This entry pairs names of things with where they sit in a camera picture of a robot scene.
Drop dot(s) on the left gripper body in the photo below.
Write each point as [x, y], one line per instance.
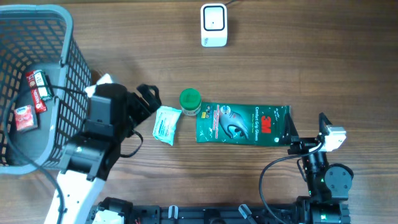
[140, 112]

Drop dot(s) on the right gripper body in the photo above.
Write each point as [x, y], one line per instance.
[303, 144]

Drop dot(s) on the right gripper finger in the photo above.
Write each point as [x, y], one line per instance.
[323, 123]
[289, 133]

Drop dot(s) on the white teal wipes pack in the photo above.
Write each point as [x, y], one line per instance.
[166, 123]

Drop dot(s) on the green lid jar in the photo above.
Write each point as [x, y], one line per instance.
[190, 101]

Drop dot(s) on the green 3M gloves package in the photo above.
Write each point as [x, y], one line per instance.
[258, 125]

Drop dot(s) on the red Kleenex tissue pack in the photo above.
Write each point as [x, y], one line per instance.
[25, 118]

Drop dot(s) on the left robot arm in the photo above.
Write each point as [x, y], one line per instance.
[90, 154]

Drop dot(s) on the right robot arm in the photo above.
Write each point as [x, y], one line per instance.
[328, 184]

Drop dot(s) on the white barcode scanner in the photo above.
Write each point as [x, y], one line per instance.
[214, 25]

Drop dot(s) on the green white small box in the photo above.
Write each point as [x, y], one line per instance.
[43, 85]

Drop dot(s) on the grey plastic mesh basket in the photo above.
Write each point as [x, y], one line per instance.
[40, 37]

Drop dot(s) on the red snack stick packet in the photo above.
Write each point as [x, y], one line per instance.
[39, 104]

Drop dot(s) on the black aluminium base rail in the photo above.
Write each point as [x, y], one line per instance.
[226, 215]

